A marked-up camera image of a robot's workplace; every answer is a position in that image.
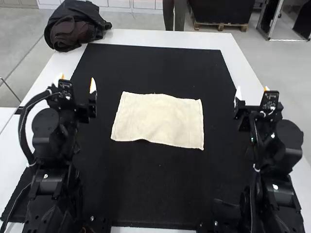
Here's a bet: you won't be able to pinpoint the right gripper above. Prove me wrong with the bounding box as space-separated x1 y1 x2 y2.
233 85 284 132

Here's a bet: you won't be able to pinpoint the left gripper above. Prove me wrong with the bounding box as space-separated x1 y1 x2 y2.
47 72 98 124

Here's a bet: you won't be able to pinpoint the pale towel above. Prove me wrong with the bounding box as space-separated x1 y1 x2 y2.
110 91 205 151

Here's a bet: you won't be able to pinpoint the black clothing pile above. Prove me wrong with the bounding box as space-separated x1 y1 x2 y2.
43 0 113 53

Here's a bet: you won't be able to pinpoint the wooden pallet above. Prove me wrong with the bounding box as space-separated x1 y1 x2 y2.
193 20 249 33

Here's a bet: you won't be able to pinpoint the grey cupboard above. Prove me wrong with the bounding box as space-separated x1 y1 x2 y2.
36 0 164 11

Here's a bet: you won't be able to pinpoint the black crate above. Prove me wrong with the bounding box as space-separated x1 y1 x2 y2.
188 0 255 24

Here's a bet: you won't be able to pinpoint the person's legs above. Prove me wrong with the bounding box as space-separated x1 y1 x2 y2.
162 0 187 32

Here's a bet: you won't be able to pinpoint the black mat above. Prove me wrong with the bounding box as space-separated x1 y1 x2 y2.
0 43 304 230

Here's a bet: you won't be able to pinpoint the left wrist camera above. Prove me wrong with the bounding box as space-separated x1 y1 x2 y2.
57 79 74 100

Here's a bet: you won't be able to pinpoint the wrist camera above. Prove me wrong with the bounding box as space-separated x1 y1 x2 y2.
57 79 74 100
259 90 280 111

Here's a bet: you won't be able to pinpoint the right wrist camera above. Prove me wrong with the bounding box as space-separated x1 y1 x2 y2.
259 90 280 111

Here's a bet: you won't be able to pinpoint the black cable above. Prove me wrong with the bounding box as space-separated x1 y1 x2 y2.
17 89 61 168

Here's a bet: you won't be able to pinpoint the metal frame cart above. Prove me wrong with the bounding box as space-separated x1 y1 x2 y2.
255 0 311 42

